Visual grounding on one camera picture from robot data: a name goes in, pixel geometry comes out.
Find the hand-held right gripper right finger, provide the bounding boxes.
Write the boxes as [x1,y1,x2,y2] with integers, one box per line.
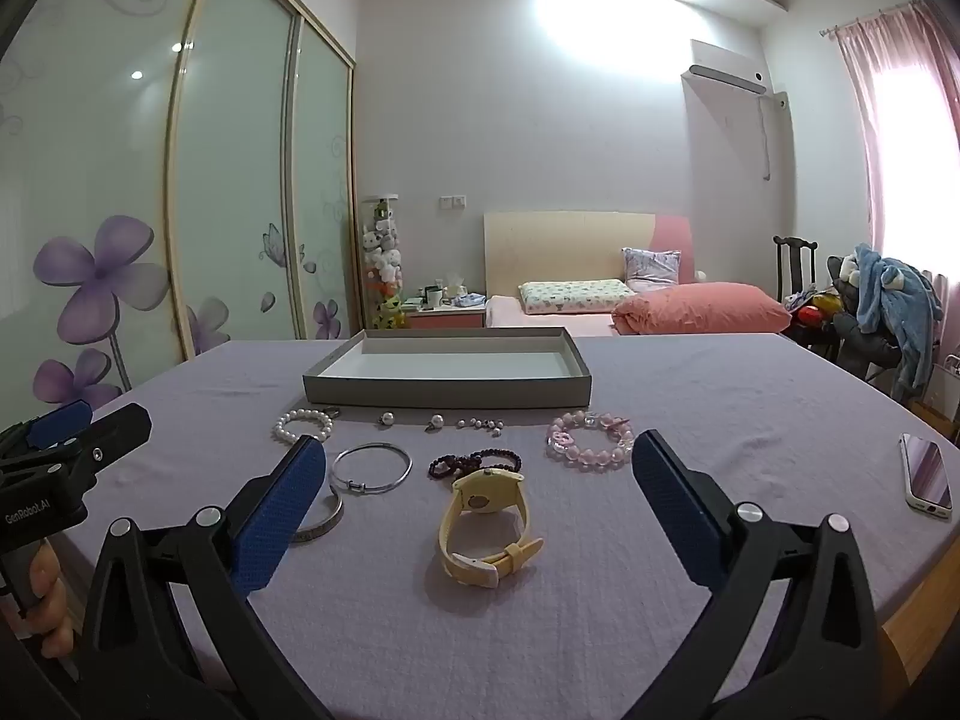
[631,429,890,720]

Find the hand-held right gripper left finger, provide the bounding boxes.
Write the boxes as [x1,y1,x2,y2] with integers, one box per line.
[79,433,331,720]

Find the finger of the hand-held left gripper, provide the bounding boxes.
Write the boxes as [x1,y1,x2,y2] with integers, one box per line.
[0,399,94,460]
[66,403,153,482]

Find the wide silver cuff bangle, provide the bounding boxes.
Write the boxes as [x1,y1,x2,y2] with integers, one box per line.
[289,487,345,545]

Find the white pearl bracelet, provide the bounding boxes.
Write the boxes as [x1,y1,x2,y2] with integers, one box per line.
[271,406,335,446]

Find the thin silver bangle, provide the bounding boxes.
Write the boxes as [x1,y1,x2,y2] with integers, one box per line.
[330,442,414,495]

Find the pink bead bracelet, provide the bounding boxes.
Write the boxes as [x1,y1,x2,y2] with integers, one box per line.
[546,411,635,470]

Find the dark red bead bracelet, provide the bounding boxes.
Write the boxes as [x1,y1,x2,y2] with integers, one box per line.
[427,450,523,480]

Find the grey cardboard tray box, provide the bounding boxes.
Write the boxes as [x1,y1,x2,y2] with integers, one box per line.
[302,326,593,410]

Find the person's left hand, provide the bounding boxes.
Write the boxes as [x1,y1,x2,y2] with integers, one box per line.
[15,540,77,662]

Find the salmon folded duvet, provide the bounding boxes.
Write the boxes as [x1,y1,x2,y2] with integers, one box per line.
[610,282,793,337]

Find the white patterned pillow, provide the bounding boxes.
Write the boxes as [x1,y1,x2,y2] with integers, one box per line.
[518,279,635,315]

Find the lilac patterned pillow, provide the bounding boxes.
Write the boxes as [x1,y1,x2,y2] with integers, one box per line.
[622,247,683,293]

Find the colourful toys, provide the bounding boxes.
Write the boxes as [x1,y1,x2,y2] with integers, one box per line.
[784,286,839,332]

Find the white smartphone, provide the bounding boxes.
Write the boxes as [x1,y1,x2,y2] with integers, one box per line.
[899,432,954,519]

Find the dark grey chair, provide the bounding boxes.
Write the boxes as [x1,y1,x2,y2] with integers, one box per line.
[823,255,905,385]

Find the pink and wood nightstand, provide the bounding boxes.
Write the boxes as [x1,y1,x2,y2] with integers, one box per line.
[403,295,488,330]

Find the clear tube of plush toys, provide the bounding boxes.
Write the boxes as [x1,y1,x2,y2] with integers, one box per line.
[361,196,407,332]

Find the dark wooden chair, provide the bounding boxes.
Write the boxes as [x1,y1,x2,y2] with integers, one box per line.
[772,234,820,310]

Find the floral sliding door wardrobe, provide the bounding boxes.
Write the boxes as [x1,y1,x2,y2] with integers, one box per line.
[0,0,358,425]

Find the pink bed with wooden headboard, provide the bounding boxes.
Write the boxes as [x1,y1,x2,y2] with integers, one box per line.
[483,211,797,339]

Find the blue plush garment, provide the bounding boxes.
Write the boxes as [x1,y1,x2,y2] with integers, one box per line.
[838,243,945,392]

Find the white air conditioner pipe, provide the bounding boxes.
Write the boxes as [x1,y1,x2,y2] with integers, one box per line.
[756,88,791,182]

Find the pink curtain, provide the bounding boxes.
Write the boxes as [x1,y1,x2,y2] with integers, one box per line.
[820,0,960,293]

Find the white air conditioner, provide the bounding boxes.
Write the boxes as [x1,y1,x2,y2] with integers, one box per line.
[680,38,770,96]

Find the curtain rod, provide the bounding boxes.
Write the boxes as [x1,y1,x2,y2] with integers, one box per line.
[818,3,932,38]

